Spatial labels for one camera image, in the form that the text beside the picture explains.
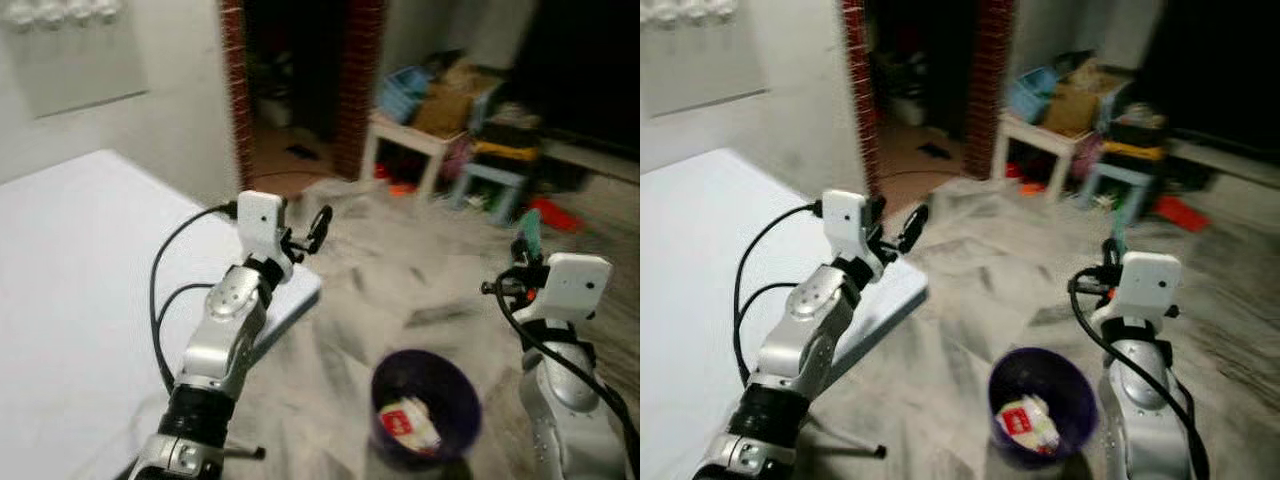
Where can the white side table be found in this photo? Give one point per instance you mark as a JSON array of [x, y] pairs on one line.
[[410, 132], [1035, 132]]

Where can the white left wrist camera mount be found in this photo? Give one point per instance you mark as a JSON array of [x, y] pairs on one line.
[[845, 225], [260, 225]]

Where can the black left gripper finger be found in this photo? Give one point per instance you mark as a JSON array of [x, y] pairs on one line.
[[876, 215], [290, 215], [320, 228], [914, 228]]

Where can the white wall panel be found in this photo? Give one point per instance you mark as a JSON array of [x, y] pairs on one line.
[[75, 70]]

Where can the red toy ramp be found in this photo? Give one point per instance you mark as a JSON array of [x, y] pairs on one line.
[[1180, 213], [555, 215]]

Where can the purple rubbish bin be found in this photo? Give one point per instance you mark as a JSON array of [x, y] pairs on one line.
[[1060, 385], [440, 385]]

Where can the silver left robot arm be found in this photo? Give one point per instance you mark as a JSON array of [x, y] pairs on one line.
[[225, 340], [810, 340]]

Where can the white trash carton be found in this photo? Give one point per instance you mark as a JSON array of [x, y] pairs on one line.
[[1025, 425], [405, 425]]

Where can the thin black rod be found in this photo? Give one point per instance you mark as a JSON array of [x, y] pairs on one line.
[[875, 452]]

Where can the small orange toy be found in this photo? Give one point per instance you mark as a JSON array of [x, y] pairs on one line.
[[1031, 187], [402, 189]]

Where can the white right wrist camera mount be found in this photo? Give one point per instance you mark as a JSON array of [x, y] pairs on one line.
[[575, 285], [1145, 285]]

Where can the blue plastic basket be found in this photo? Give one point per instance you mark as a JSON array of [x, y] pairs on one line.
[[403, 95], [1030, 95]]

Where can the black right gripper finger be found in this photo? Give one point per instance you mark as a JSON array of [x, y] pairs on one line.
[[537, 258], [1106, 255], [1120, 258], [519, 255]]

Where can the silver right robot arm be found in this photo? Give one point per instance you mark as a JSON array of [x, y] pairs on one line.
[[1135, 400], [565, 410]]

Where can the red brick pillar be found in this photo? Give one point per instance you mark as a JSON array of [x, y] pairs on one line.
[[358, 90], [988, 90], [236, 90], [860, 90]]

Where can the blue small table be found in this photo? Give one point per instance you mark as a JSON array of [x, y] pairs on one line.
[[1115, 172], [492, 172]]

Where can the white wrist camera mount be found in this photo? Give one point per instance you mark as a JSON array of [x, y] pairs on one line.
[[845, 225], [260, 225], [575, 285], [1145, 285]]

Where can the brown cardboard box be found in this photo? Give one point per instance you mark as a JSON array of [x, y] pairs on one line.
[[1072, 105], [445, 105]]

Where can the white wall hook rack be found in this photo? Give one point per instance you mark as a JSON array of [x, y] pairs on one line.
[[60, 12], [690, 12]]

